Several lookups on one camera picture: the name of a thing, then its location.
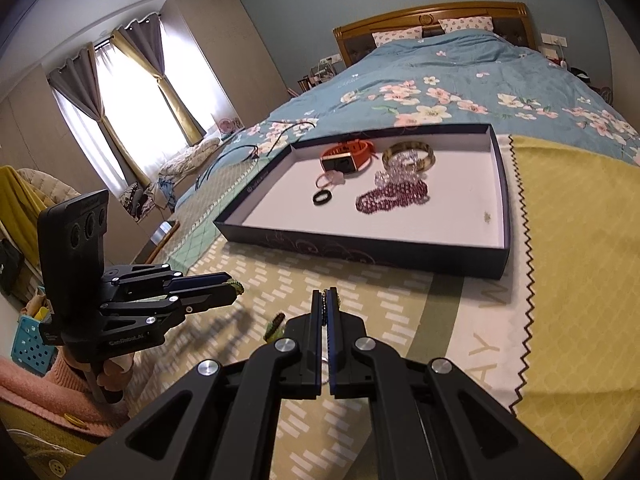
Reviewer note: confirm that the patchwork patterned cloth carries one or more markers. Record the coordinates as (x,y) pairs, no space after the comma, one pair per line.
(400,310)

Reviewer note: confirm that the yellow towel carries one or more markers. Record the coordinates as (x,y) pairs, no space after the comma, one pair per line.
(15,200)

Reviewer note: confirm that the beige wardrobe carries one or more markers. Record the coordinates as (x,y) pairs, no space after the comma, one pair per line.
(620,50)

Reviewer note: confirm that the bedside clutter of bottles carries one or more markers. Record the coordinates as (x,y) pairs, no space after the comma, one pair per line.
(320,72)

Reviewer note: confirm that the bed with floral blue duvet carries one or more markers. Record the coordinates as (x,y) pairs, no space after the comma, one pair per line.
(450,70)

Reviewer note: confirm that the pile of colourful clothes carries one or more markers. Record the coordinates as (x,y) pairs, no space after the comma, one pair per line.
(145,200)

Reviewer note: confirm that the white wall socket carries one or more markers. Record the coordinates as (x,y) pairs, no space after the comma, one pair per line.
(554,39)

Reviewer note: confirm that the pile of light clothes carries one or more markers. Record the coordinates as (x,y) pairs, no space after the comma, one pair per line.
(192,155)

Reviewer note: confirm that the wooden headboard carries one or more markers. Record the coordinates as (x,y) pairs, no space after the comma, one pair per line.
(425,10)

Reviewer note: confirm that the navy shallow cardboard box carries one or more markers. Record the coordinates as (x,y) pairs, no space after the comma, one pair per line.
(450,200)

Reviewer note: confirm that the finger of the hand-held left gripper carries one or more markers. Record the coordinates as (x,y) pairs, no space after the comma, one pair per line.
(200,280)
(210,299)

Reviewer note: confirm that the white patterned pillow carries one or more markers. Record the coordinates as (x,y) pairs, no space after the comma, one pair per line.
(397,36)
(465,24)

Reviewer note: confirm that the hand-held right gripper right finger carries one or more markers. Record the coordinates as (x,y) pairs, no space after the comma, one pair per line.
(336,350)

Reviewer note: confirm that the orange smart watch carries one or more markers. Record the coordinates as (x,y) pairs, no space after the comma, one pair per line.
(357,150)

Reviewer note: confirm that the small pink fan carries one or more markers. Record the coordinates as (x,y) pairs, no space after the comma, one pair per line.
(227,126)

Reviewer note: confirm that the grey yellow curtain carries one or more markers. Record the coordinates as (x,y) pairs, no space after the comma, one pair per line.
(80,90)
(150,45)

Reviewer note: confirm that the beige quilted cushion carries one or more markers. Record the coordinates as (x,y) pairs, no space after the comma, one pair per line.
(50,190)

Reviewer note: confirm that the blue perforated basket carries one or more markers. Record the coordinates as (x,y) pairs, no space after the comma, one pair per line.
(32,347)

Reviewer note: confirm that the bedside table items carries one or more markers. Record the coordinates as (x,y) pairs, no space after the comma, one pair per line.
(575,67)

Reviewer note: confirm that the person's left hand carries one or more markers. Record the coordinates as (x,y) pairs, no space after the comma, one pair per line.
(120,372)

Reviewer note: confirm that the gold bangle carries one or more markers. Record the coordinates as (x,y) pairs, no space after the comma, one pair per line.
(426,160)

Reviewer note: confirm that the person's left forearm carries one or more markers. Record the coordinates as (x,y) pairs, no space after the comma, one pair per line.
(50,390)

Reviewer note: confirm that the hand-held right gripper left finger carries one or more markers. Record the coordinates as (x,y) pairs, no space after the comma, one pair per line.
(320,345)

